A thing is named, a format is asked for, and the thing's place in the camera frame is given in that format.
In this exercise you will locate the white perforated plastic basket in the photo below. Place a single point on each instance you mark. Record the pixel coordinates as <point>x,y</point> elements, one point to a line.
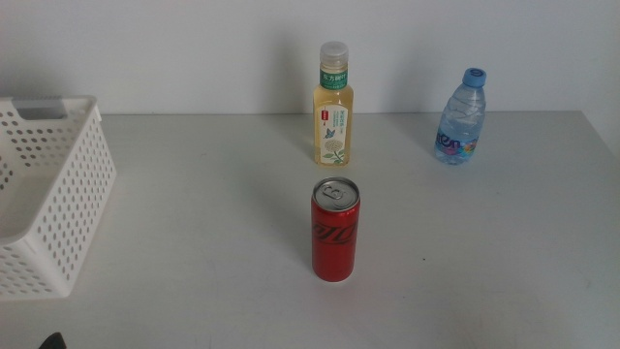
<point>65,286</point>

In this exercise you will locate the clear water bottle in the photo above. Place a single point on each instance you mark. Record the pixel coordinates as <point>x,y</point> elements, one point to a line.
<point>460,126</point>

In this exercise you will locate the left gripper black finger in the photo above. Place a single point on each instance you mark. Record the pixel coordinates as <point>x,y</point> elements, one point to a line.
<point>53,342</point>

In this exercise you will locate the yellow tea bottle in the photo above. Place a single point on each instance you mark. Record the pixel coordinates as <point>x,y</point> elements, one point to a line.
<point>333,121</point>

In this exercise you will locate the red soda can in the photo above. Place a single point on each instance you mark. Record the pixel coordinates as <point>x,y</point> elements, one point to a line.
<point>335,252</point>

